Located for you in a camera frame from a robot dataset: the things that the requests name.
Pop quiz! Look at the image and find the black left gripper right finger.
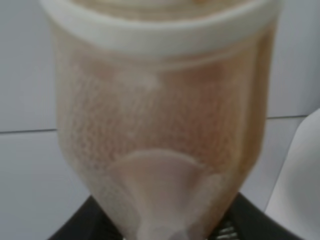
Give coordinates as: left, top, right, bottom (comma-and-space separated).
208, 193, 300, 240

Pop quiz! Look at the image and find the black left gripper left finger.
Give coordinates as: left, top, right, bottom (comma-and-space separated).
50, 197, 123, 240

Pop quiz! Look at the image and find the clear plastic drink bottle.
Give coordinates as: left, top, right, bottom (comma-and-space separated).
41, 0, 282, 240

